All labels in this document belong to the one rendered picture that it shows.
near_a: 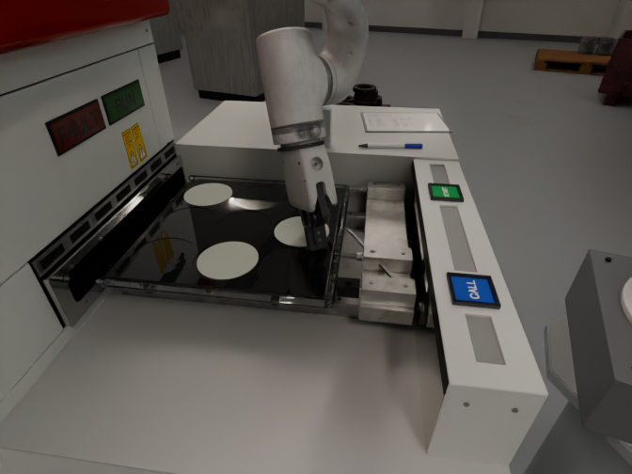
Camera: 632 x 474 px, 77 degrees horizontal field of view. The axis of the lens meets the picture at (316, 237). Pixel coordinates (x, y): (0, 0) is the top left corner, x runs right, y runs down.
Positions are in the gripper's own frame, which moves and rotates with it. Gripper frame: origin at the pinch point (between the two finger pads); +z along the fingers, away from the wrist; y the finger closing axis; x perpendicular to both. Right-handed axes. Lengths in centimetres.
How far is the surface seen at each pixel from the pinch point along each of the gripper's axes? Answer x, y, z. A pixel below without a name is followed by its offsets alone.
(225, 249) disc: 14.1, 6.6, -0.2
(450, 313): -4.4, -26.2, 5.5
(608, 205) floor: -247, 92, 64
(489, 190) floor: -194, 139, 47
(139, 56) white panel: 18.0, 26.7, -35.0
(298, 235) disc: 1.2, 4.9, 0.4
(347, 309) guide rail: -0.6, -6.6, 11.4
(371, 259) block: -6.4, -6.6, 4.2
